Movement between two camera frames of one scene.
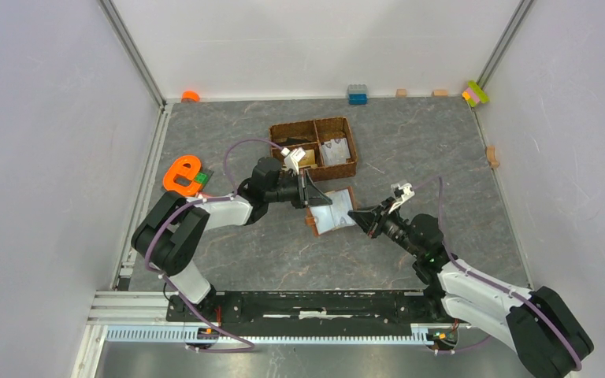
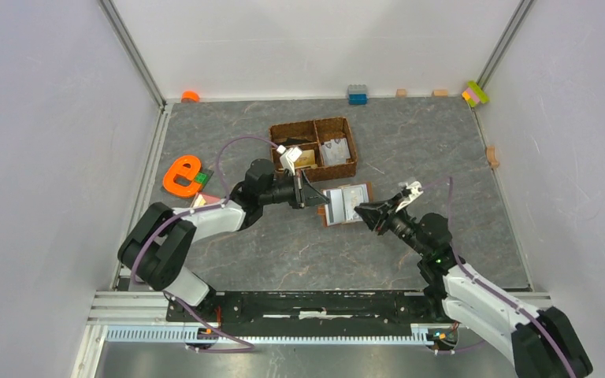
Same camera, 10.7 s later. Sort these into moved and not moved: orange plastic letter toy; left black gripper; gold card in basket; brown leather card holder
Moved: brown leather card holder
Not moved: left black gripper; orange plastic letter toy; gold card in basket
